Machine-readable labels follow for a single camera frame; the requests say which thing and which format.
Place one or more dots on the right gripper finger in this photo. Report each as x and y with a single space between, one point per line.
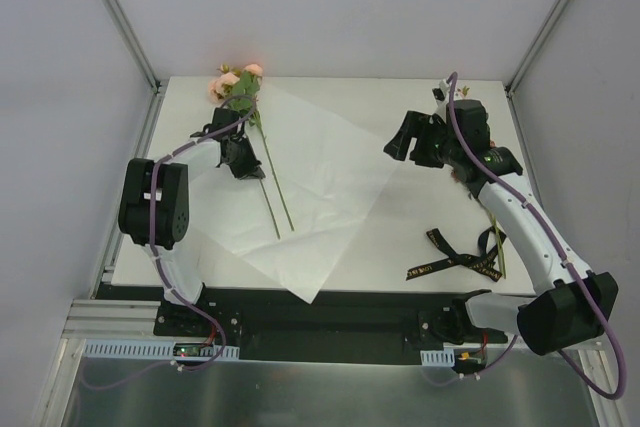
397 148
417 125

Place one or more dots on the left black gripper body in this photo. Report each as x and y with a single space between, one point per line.
240 159

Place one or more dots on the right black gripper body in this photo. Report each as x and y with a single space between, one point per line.
424 136

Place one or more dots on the peach rose stem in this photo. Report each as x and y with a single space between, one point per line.
219 88
244 100

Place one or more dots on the black printed ribbon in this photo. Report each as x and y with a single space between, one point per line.
482 264

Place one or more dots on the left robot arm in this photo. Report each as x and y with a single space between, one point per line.
154 209

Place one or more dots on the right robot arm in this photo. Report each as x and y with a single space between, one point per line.
572 303

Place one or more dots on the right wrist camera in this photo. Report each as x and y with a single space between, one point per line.
444 94

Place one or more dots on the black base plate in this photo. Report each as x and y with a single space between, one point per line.
337 327

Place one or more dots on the right cable duct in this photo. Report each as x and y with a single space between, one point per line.
444 358

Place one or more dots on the cable duct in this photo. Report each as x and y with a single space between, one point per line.
158 350
444 358

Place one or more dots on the left aluminium frame post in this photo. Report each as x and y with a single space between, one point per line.
128 35

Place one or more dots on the aluminium frame post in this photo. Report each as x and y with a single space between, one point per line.
544 33
128 35

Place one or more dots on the aluminium rail profile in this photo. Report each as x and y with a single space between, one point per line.
113 312

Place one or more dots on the left cable duct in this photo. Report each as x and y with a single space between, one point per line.
158 350

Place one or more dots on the right aluminium frame post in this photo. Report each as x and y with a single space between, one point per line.
544 33

